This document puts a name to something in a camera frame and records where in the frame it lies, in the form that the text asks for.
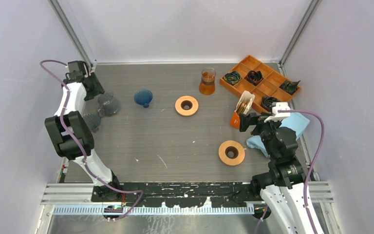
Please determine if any orange coffee filter box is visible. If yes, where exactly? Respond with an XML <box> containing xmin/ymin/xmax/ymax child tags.
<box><xmin>229</xmin><ymin>91</ymin><xmax>255</xmax><ymax>129</ymax></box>

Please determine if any light blue cloth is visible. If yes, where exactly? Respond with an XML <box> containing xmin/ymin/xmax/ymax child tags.
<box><xmin>246</xmin><ymin>113</ymin><xmax>310</xmax><ymax>158</ymax></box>

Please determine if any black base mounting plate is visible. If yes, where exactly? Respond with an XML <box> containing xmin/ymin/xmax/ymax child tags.
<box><xmin>91</xmin><ymin>182</ymin><xmax>272</xmax><ymax>209</ymax></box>

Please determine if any dark folded item front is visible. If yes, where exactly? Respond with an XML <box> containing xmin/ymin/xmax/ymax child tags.
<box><xmin>261</xmin><ymin>96</ymin><xmax>281</xmax><ymax>112</ymax></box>

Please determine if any purple cable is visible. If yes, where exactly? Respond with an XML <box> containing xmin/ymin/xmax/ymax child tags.
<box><xmin>255</xmin><ymin>109</ymin><xmax>325</xmax><ymax>234</ymax></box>
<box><xmin>39</xmin><ymin>59</ymin><xmax>144</xmax><ymax>221</ymax></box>

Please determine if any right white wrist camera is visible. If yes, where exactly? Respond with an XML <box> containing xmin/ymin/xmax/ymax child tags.
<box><xmin>264</xmin><ymin>102</ymin><xmax>291</xmax><ymax>122</ymax></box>

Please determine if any wooden dripper ring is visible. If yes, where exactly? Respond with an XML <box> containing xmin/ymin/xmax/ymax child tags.
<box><xmin>218</xmin><ymin>140</ymin><xmax>246</xmax><ymax>167</ymax></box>
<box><xmin>174</xmin><ymin>95</ymin><xmax>199</xmax><ymax>117</ymax></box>

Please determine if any orange compartment tray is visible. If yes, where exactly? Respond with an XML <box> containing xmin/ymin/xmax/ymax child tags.
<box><xmin>220</xmin><ymin>55</ymin><xmax>301</xmax><ymax>113</ymax></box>

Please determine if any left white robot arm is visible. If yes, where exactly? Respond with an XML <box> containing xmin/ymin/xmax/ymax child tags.
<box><xmin>44</xmin><ymin>60</ymin><xmax>123</xmax><ymax>201</ymax></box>

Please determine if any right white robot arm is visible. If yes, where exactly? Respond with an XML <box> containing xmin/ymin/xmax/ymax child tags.
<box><xmin>239</xmin><ymin>110</ymin><xmax>323</xmax><ymax>234</ymax></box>

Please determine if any dark folded item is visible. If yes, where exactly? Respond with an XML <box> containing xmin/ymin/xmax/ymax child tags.
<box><xmin>224</xmin><ymin>71</ymin><xmax>242</xmax><ymax>86</ymax></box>
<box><xmin>244</xmin><ymin>70</ymin><xmax>263</xmax><ymax>86</ymax></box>
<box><xmin>261</xmin><ymin>96</ymin><xmax>281</xmax><ymax>112</ymax></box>
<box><xmin>280</xmin><ymin>80</ymin><xmax>300</xmax><ymax>95</ymax></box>

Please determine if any amber glass carafe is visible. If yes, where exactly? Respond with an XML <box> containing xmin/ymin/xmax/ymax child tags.
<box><xmin>199</xmin><ymin>68</ymin><xmax>216</xmax><ymax>95</ymax></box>

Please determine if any white slotted cable duct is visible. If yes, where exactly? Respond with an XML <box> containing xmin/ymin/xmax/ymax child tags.
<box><xmin>53</xmin><ymin>204</ymin><xmax>255</xmax><ymax>215</ymax></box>

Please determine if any dark folded item back middle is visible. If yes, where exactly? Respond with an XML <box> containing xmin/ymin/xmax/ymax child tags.
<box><xmin>244</xmin><ymin>70</ymin><xmax>263</xmax><ymax>86</ymax></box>

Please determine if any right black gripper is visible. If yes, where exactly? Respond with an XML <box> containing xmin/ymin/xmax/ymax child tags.
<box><xmin>239</xmin><ymin>111</ymin><xmax>281</xmax><ymax>159</ymax></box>

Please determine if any dark folded item right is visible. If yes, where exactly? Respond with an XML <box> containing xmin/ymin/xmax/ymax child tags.
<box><xmin>280</xmin><ymin>80</ymin><xmax>300</xmax><ymax>95</ymax></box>

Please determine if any blue glass dripper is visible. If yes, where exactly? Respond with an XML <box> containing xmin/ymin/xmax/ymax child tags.
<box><xmin>133</xmin><ymin>89</ymin><xmax>153</xmax><ymax>108</ymax></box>

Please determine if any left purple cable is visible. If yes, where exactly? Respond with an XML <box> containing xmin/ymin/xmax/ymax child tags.
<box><xmin>39</xmin><ymin>59</ymin><xmax>144</xmax><ymax>221</ymax></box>

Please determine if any grey glass coffee server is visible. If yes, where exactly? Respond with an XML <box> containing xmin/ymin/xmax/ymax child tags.
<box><xmin>97</xmin><ymin>92</ymin><xmax>120</xmax><ymax>117</ymax></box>

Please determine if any dark folded item back left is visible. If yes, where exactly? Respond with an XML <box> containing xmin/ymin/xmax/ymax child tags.
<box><xmin>224</xmin><ymin>71</ymin><xmax>242</xmax><ymax>86</ymax></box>

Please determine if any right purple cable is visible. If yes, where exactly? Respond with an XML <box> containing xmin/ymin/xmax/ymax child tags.
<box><xmin>255</xmin><ymin>109</ymin><xmax>325</xmax><ymax>234</ymax></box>

